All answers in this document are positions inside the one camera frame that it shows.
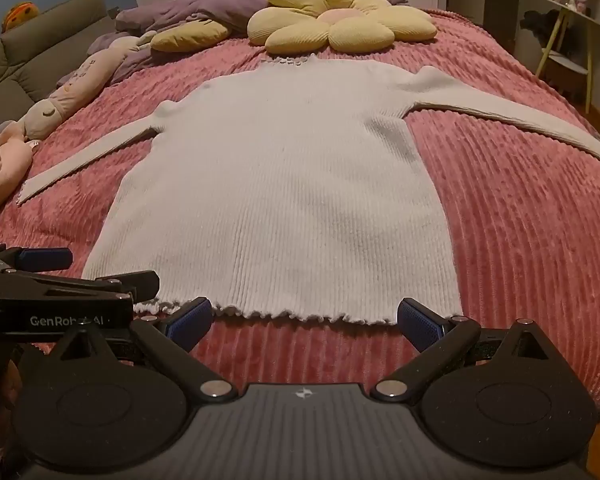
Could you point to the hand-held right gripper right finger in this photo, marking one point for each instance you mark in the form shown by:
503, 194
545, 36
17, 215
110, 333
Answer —
420, 322

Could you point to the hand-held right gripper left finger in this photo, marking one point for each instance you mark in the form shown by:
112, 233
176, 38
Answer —
192, 317

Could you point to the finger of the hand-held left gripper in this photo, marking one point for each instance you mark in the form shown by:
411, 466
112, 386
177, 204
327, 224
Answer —
45, 258
125, 281

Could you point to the white ribbed sweater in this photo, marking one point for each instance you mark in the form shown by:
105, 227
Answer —
280, 185

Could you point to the pink ribbed blanket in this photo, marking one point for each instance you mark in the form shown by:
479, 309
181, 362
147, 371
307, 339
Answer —
520, 240

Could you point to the long pink plush toy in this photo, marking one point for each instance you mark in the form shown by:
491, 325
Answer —
75, 92

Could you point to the grey-green sofa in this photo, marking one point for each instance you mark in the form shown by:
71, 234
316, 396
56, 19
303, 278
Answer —
35, 55

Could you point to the orange plush toy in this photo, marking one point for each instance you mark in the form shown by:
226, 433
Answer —
19, 16

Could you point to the yellow leaf pillow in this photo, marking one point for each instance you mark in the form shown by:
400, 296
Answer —
190, 36

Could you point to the purple quilt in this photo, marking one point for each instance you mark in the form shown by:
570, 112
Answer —
190, 10

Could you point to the yellow flower pillow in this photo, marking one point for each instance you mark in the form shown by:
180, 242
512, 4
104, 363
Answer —
340, 25

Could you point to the black object on table shelf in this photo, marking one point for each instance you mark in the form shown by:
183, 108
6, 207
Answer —
542, 30

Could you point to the white side table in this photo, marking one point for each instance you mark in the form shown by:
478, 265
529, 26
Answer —
580, 15

